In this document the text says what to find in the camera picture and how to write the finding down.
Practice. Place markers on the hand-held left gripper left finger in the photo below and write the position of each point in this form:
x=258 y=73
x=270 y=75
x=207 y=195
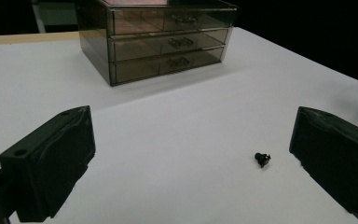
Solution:
x=52 y=161

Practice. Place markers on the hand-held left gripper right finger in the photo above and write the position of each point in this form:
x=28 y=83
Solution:
x=335 y=161

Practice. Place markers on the small black clip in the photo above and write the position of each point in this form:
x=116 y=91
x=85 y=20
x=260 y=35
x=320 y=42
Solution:
x=262 y=159

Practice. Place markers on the smoky transparent drawer organiser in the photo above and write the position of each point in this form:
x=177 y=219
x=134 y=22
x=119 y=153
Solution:
x=94 y=46

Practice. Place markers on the white table sheet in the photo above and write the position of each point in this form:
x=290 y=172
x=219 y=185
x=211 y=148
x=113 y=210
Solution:
x=180 y=124

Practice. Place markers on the white-legged desk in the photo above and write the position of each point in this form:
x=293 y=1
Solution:
x=57 y=14

